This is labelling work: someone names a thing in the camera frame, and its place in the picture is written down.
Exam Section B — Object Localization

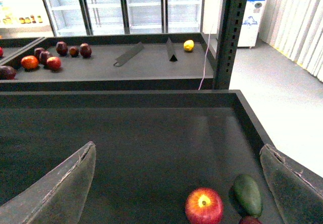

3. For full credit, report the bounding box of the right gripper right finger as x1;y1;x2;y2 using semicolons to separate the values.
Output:
260;144;322;223

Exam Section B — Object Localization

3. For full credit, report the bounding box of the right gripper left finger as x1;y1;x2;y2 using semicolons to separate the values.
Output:
1;142;96;223

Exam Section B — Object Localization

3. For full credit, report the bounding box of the red yellow apple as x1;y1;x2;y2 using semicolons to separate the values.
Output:
185;187;224;223

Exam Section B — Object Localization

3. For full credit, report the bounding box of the dark red apple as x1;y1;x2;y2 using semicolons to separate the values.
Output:
239;216;262;224

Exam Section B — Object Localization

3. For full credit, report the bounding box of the red apple in tray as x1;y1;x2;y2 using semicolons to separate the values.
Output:
46;57;62;71

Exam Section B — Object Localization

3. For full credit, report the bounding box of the green avocado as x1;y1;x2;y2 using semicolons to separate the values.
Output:
233;174;263;217

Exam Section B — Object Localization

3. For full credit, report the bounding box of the near black display tray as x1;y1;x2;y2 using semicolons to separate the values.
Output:
1;90;282;223

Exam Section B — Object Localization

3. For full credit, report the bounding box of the black display tray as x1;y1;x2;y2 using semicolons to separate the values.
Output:
1;33;216;91
1;90;282;223

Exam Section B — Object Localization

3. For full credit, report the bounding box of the dark plum front left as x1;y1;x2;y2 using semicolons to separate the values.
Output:
0;66;16;80

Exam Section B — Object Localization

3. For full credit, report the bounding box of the dark red plum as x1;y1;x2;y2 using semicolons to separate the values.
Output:
39;50;53;66

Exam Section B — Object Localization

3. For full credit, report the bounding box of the small red brown fruit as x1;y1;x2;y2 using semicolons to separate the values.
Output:
69;46;79;58

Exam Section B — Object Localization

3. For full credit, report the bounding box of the dark plum behind orange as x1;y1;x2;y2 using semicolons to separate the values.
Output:
34;47;45;59

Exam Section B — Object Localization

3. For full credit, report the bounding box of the flat black divider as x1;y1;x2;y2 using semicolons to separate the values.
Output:
113;42;144;67

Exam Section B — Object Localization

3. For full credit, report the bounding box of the far black display tray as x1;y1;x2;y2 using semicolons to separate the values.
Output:
1;33;216;91

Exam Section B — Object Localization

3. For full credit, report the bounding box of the triangular black divider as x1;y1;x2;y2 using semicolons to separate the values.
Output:
166;38;178;62

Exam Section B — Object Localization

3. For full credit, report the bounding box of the yellow lemon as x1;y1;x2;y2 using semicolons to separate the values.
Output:
183;39;194;52

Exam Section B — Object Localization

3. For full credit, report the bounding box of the shelf with jars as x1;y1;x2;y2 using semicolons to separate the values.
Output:
1;0;50;29

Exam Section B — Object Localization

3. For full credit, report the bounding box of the glass door refrigerator row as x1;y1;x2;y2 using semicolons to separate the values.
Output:
43;0;204;36

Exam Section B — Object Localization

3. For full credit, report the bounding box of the white blue chest freezer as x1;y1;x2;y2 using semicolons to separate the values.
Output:
238;0;265;48

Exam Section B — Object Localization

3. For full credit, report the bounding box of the thin white cable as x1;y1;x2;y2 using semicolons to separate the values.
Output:
198;24;214;91

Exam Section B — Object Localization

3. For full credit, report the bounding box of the black perforated shelf post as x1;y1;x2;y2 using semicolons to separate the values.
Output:
212;0;247;90

